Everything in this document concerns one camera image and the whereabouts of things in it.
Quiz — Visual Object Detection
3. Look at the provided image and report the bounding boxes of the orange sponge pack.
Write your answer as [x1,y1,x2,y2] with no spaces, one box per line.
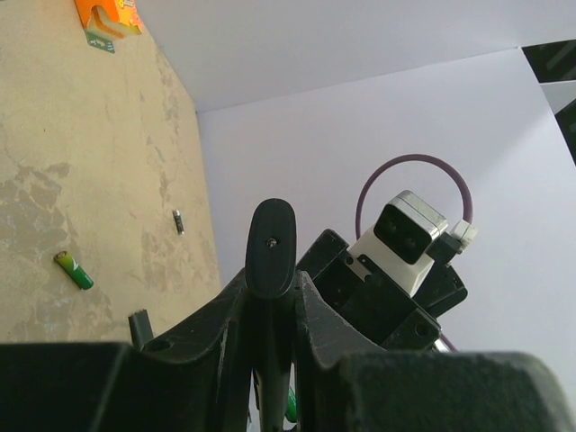
[75,0,143,54]

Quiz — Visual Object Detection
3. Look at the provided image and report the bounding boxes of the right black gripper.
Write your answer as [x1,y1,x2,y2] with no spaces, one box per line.
[297,229,468,351]

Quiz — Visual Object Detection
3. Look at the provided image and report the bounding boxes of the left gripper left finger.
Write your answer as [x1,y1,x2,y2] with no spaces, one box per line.
[143,271,246,431]

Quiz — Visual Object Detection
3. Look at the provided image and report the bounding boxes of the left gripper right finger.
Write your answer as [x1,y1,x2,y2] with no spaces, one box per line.
[294,271,384,431]

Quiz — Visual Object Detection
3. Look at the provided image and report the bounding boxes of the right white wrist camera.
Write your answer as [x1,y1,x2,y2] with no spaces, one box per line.
[349,190,478,296]

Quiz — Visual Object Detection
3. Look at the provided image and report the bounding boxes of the green battery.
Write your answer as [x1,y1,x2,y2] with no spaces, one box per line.
[284,386,298,423]
[54,251,95,290]

